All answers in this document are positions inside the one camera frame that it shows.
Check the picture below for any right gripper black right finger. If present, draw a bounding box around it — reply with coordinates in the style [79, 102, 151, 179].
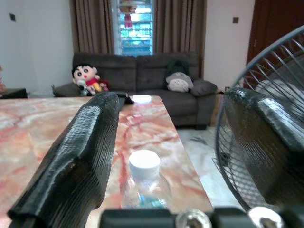
[223, 87, 304, 210]

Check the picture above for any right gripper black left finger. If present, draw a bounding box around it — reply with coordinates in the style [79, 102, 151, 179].
[7, 92, 121, 228]

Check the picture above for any clear plastic bottle white cap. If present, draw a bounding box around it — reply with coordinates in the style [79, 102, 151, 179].
[120, 149, 172, 210]

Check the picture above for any small black stand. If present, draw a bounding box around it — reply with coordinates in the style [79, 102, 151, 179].
[115, 92, 135, 105]

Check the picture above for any dark grey cushion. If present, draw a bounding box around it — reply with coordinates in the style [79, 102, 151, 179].
[190, 78, 218, 97]

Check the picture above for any black-haired boy plush doll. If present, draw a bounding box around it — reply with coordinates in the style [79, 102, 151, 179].
[72, 63, 111, 96]

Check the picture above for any grey round cat plush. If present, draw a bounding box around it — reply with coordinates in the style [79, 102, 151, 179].
[165, 59, 194, 93]

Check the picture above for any dark grey fabric sofa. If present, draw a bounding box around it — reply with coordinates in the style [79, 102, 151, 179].
[53, 52, 218, 130]

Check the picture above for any dark brown wooden door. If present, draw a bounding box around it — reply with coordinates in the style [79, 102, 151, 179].
[246, 0, 304, 65]

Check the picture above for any brown curtain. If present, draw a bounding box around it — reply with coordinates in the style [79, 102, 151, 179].
[153, 0, 208, 79]
[69, 0, 115, 55]

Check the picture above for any louvred glass window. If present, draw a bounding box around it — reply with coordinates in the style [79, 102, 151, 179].
[111, 0, 156, 57]

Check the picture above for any grey wire-guard floor fan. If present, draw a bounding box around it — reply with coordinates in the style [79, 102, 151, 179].
[214, 25, 304, 212]

